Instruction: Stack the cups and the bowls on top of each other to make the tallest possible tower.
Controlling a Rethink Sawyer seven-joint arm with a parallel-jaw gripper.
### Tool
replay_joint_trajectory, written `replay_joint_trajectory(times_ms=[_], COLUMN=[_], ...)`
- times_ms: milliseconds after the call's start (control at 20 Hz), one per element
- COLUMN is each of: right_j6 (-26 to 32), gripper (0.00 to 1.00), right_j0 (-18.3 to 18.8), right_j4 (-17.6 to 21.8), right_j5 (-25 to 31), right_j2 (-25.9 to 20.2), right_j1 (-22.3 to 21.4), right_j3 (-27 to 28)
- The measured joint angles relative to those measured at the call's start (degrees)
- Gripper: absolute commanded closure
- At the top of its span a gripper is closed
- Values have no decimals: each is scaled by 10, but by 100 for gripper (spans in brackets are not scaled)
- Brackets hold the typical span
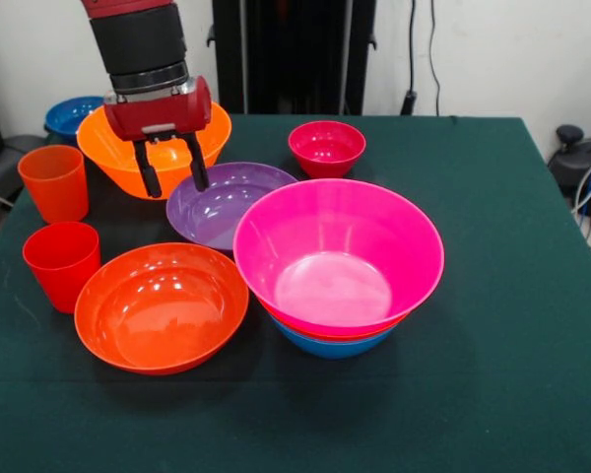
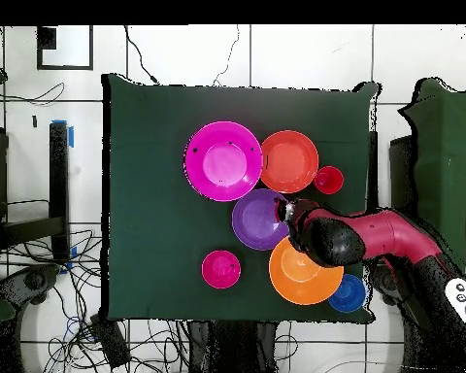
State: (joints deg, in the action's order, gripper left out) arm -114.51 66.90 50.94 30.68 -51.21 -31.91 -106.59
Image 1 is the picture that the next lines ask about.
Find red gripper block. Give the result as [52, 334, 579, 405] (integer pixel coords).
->
[102, 75, 215, 200]

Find purple bowl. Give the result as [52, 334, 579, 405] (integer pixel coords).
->
[165, 161, 299, 255]

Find large orange bowl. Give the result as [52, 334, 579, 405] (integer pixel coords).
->
[76, 101, 233, 201]

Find orange-red shallow bowl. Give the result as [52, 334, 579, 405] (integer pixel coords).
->
[257, 295, 409, 344]
[73, 241, 250, 376]

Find large pink bowl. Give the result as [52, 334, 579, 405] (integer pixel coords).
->
[231, 177, 446, 334]

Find small dark blue bowl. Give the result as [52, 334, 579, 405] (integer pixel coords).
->
[44, 96, 105, 147]

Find orange cup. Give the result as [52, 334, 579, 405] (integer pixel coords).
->
[17, 144, 91, 225]

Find red cup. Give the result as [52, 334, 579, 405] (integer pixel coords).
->
[22, 221, 102, 315]

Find small crimson bowl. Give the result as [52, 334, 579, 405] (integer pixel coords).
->
[287, 121, 367, 179]

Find light blue bowl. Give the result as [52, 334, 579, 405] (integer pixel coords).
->
[270, 317, 396, 360]

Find dark green table cloth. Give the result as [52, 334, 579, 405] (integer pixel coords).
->
[0, 113, 591, 473]

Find black wall cable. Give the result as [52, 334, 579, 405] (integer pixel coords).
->
[402, 0, 419, 117]
[427, 0, 442, 117]

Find tangled floor cables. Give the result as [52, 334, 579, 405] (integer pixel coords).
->
[570, 150, 591, 237]

